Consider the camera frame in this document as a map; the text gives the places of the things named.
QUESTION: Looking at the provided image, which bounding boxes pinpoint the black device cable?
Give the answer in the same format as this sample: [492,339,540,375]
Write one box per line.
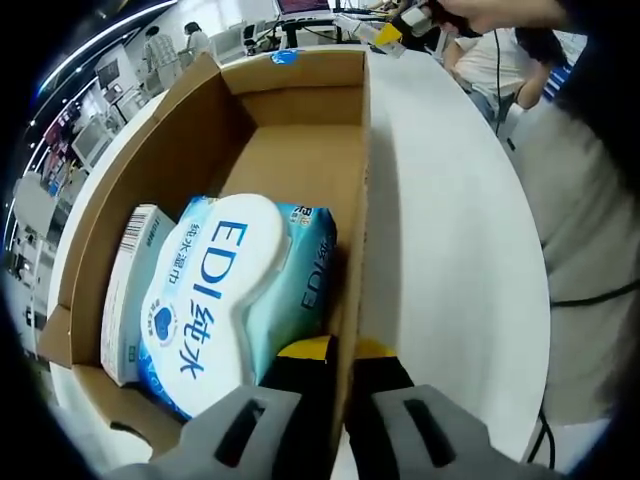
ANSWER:
[549,279,640,307]

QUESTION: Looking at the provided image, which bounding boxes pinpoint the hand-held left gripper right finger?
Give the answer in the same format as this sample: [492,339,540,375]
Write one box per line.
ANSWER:
[349,337,556,480]

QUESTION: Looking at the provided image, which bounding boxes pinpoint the person's light trousers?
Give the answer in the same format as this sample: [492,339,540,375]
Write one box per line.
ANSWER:
[522,114,640,426]

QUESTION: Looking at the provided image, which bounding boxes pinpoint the small white carton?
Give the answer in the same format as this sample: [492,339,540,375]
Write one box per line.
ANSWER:
[98,202,177,386]

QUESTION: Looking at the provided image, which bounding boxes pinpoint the light blue wet wipes pack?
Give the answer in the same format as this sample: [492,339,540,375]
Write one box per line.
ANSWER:
[135,192,341,421]

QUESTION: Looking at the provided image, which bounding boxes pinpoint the white office chair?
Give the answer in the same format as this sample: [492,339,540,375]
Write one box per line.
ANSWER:
[209,27,251,64]

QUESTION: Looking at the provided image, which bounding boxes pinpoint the silver bottle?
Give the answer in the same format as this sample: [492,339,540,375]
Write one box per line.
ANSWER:
[334,12,404,60]

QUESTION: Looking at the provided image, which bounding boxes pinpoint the blue tissue pack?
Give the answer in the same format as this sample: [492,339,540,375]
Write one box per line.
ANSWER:
[268,48,302,67]

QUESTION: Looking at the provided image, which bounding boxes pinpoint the brown cardboard shoe box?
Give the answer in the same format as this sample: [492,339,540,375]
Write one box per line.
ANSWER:
[37,48,374,446]

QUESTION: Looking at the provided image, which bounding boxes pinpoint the person's black shirt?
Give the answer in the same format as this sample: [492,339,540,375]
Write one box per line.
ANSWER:
[564,0,640,166]

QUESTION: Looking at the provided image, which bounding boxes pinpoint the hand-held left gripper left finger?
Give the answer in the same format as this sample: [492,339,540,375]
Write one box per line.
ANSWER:
[149,335,359,480]

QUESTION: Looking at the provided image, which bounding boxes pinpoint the purple screen laptop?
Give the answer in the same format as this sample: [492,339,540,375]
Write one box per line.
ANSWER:
[277,0,334,21]

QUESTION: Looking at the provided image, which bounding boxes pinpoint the blue wall poster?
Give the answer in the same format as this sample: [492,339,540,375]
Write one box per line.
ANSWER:
[542,59,576,101]

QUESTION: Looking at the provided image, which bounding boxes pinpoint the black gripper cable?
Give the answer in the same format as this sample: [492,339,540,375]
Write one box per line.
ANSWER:
[492,27,519,136]

